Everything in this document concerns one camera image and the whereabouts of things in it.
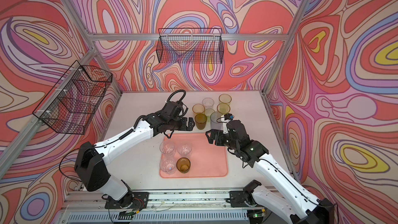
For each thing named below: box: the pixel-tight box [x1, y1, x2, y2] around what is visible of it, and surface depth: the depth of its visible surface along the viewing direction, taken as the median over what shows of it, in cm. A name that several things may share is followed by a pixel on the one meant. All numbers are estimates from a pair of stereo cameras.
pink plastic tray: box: [159, 132, 228, 178], surface depth 86 cm
